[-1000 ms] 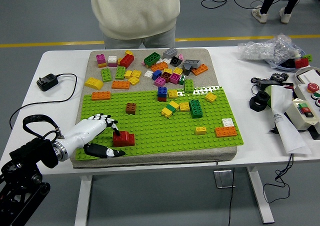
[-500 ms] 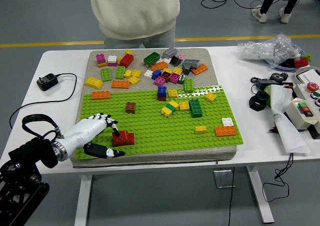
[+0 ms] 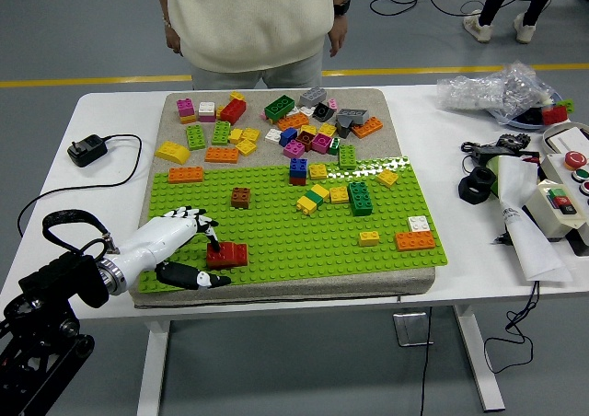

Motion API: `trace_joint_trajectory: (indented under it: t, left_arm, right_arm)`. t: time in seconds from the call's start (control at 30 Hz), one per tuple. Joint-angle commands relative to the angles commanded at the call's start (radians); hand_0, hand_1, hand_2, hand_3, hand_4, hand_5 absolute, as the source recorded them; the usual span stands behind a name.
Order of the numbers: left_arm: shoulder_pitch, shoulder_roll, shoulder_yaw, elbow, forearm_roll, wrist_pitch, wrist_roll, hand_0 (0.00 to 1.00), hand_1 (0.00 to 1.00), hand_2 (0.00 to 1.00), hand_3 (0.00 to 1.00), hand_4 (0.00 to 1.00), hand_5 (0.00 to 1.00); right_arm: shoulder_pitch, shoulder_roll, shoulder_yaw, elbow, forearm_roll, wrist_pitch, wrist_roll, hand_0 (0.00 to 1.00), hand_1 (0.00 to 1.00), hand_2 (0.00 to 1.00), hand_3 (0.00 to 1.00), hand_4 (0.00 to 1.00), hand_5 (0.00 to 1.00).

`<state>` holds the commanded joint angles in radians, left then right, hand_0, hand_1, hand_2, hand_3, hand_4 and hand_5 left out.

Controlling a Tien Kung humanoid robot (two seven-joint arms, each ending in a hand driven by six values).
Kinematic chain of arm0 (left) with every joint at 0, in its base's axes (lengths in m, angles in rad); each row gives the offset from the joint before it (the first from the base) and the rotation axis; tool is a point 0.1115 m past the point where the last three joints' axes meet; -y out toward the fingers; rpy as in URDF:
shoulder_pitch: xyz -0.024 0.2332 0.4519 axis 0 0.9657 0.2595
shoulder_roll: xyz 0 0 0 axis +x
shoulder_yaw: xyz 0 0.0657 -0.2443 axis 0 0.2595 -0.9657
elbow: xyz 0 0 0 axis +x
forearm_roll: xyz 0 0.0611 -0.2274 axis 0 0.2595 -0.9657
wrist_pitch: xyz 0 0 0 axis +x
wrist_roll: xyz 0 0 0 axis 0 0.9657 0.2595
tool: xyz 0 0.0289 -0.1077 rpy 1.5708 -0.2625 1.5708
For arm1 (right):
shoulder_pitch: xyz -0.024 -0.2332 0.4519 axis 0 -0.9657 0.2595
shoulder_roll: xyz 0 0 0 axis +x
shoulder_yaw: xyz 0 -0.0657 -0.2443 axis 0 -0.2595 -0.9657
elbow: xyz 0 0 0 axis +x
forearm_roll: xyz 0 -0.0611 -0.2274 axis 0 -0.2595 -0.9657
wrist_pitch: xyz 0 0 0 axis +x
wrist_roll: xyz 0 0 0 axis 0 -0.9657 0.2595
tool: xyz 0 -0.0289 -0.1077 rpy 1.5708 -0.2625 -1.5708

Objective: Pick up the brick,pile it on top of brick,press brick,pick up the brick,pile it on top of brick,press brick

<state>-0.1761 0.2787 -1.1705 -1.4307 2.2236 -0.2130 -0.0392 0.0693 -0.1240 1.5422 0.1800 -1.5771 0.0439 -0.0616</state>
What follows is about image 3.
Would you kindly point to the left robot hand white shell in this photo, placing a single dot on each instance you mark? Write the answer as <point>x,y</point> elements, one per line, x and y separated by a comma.
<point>156,241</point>

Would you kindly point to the person's right hand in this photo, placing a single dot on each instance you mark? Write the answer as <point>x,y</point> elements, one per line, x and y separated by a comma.
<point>174,36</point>

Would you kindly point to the person's left hand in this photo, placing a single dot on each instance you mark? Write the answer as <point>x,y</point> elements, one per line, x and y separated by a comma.
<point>338,36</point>

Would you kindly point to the red curved brick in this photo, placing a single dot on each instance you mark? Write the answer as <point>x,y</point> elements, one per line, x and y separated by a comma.
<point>226,251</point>

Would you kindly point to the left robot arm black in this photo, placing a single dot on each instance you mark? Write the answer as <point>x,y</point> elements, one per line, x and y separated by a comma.
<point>60,278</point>

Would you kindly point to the orange long brick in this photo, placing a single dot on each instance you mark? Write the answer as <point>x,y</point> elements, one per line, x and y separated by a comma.
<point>222,155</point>
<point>185,175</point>
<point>293,121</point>
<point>367,127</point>
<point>415,241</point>

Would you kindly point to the black slope brick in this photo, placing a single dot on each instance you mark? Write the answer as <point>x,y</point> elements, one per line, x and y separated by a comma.
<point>323,112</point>

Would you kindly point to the grey slope brick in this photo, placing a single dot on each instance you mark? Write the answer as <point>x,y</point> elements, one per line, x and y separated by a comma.
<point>352,113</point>

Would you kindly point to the small white brick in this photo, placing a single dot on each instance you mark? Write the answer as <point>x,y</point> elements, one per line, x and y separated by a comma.
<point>307,110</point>

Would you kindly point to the yellow flat brick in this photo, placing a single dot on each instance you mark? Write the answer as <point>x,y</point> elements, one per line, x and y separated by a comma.
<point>188,119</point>

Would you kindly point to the small yellow brick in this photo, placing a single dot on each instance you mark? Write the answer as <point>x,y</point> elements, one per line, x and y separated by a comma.
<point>369,239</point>
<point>237,95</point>

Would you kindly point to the pink flat brick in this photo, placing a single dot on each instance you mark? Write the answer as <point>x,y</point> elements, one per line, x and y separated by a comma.
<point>207,117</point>

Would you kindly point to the yellow curved brick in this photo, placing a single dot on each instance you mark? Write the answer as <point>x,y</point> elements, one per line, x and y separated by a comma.
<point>171,151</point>

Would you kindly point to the dark green long brick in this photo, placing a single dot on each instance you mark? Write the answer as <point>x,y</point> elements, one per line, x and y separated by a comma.
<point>279,107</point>

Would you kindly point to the dark grey brick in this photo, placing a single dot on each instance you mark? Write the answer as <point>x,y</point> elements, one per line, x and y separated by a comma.
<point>343,130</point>

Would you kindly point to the brown brick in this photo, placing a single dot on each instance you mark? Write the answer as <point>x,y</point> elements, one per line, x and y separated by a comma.
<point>240,197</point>

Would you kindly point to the red long brick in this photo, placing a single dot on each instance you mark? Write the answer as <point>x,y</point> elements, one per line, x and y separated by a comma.
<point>234,111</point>

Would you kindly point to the light green brick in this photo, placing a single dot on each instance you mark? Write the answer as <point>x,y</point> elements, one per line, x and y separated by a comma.
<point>221,133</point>
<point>195,137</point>
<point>348,156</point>
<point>567,106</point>

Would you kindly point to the magenta brick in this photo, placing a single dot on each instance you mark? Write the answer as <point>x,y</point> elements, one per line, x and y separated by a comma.
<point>294,149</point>
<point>321,143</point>

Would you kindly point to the dark red brick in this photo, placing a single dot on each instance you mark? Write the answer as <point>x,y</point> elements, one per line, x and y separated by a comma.
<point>305,141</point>

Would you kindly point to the small dark green brick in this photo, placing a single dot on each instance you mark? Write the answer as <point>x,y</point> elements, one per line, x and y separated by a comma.
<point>334,146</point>

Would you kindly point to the blue brick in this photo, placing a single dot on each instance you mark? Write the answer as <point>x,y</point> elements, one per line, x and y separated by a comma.
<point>298,167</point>
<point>288,136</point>

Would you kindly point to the red thin brick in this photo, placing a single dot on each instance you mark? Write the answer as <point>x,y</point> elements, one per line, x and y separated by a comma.
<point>298,181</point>

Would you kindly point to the green thin brick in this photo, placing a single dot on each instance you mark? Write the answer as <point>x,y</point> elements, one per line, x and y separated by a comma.
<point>316,196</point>

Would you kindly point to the dark green tall brick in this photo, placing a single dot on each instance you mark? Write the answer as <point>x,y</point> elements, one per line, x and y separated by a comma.
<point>361,199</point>

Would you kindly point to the black wristwatch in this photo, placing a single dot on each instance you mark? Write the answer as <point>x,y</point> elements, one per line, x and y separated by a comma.
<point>342,6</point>

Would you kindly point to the white table leg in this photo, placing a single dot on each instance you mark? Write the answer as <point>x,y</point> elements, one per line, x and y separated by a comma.
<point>478,365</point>
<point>154,370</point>

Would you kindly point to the green studded baseplate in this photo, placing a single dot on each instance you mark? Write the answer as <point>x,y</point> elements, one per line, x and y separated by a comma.
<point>285,250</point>

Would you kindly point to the clear bubble wrap bag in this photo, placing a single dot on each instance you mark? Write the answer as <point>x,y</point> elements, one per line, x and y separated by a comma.
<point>488,91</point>

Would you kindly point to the black power adapter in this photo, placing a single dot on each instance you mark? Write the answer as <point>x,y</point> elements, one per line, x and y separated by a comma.
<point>488,151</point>

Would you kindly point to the large black nut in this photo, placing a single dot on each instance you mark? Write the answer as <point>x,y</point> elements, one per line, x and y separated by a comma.
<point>467,190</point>

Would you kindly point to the black gear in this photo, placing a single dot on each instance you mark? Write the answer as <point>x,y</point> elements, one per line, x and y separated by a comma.
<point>513,141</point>

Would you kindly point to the blue-rimmed bowl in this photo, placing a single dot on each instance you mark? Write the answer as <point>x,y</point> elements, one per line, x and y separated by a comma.
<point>524,123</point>

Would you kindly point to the green sheet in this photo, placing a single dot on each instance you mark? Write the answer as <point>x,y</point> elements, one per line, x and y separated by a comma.
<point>494,176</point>

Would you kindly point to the white rounded device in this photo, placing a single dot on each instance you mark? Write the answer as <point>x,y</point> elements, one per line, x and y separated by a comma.
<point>568,137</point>

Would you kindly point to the control box with red button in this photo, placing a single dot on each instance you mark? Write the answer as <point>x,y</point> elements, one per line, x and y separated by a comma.
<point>559,165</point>

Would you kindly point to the small black plug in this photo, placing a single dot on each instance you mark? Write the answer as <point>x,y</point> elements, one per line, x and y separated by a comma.
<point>501,239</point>

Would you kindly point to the white paper sheet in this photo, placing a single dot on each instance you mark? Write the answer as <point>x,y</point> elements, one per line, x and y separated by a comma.
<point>529,232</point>

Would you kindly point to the black wall plug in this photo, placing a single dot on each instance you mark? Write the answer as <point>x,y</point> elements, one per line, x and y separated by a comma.
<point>87,149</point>

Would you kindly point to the white switch box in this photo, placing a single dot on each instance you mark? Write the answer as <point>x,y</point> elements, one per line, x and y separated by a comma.
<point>543,209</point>

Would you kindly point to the metal bracket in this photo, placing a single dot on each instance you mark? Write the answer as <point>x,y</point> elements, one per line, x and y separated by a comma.
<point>412,328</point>

